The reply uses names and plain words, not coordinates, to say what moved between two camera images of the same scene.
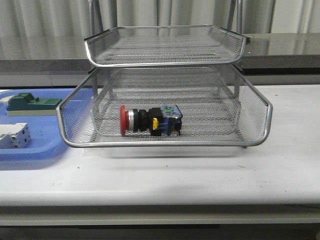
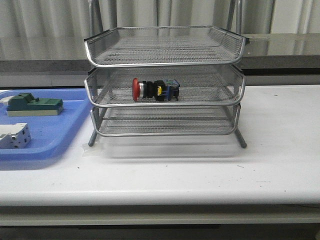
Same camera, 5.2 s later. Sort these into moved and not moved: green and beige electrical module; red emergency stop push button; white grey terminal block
Moved: red emergency stop push button
Not moved: white grey terminal block; green and beige electrical module
